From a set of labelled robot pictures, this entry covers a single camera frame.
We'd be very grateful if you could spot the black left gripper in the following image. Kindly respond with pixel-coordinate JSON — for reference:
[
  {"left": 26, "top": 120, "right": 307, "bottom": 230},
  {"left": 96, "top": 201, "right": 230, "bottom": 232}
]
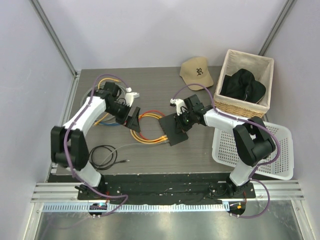
[{"left": 105, "top": 102, "right": 141, "bottom": 132}]

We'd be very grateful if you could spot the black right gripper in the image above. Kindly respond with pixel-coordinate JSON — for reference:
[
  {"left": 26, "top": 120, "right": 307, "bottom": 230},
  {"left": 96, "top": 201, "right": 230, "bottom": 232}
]
[{"left": 173, "top": 109, "right": 195, "bottom": 134}]

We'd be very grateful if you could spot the black network switch box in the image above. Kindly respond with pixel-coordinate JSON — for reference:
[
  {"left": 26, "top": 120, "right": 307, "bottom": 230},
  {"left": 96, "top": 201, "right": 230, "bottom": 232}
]
[{"left": 158, "top": 113, "right": 189, "bottom": 147}]

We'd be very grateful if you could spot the blue ethernet cable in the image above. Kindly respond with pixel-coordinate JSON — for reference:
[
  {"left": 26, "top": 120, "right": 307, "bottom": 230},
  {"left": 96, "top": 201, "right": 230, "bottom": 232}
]
[{"left": 93, "top": 119, "right": 123, "bottom": 126}]

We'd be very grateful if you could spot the black power cable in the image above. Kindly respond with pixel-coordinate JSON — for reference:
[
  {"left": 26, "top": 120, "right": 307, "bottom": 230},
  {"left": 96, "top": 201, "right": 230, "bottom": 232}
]
[{"left": 89, "top": 145, "right": 131, "bottom": 170}]

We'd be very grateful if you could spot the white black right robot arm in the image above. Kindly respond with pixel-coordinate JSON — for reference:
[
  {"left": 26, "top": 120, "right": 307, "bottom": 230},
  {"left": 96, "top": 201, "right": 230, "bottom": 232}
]
[{"left": 170, "top": 94, "right": 276, "bottom": 198}]

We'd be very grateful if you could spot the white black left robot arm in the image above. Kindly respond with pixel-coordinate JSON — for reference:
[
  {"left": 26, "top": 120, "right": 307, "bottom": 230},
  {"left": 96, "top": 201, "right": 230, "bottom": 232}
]
[{"left": 50, "top": 82, "right": 141, "bottom": 200}]

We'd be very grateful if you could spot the white plastic perforated basket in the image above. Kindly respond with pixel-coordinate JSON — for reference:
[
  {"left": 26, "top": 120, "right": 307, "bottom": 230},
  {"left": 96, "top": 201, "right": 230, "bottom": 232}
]
[{"left": 212, "top": 116, "right": 294, "bottom": 181}]

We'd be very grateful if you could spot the beige baseball cap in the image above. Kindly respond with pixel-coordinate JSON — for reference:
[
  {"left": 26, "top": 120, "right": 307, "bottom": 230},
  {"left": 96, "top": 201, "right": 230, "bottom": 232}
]
[{"left": 179, "top": 56, "right": 214, "bottom": 91}]

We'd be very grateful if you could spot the black cap in basket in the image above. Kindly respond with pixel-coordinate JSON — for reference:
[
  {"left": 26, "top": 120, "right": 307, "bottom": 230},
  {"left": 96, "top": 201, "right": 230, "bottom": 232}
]
[{"left": 220, "top": 68, "right": 266, "bottom": 104}]

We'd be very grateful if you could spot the wicker basket with liner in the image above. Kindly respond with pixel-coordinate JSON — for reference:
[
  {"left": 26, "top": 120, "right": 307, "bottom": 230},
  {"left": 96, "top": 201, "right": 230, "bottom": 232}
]
[{"left": 213, "top": 49, "right": 275, "bottom": 118}]

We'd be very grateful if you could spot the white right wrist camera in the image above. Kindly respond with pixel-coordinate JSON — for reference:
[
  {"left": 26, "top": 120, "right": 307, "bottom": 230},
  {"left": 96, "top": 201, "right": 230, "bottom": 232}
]
[{"left": 170, "top": 98, "right": 186, "bottom": 116}]

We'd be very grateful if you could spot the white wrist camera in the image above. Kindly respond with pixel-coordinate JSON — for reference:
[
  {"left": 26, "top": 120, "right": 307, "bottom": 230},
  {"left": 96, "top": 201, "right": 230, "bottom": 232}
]
[
  {"left": 170, "top": 98, "right": 186, "bottom": 116},
  {"left": 124, "top": 87, "right": 140, "bottom": 107}
]

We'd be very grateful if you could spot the red ethernet cable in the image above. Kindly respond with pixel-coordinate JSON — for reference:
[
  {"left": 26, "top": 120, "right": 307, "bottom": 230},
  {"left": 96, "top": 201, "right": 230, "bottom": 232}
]
[{"left": 136, "top": 110, "right": 166, "bottom": 141}]

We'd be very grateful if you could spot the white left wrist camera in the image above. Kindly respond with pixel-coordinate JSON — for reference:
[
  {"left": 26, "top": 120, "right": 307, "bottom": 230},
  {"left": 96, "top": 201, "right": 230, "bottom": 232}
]
[{"left": 124, "top": 87, "right": 140, "bottom": 107}]

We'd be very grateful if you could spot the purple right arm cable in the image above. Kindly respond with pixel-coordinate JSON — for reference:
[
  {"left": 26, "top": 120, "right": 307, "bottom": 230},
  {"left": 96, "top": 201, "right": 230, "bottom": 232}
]
[{"left": 172, "top": 83, "right": 280, "bottom": 219}]

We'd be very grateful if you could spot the black mounting base plate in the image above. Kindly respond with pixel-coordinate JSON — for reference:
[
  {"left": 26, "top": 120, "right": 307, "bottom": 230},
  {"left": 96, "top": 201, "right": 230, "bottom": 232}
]
[{"left": 76, "top": 173, "right": 256, "bottom": 215}]

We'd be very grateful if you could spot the aluminium front rail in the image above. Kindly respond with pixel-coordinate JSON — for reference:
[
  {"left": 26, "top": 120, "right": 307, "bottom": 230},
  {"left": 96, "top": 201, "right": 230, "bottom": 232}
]
[{"left": 31, "top": 180, "right": 305, "bottom": 213}]

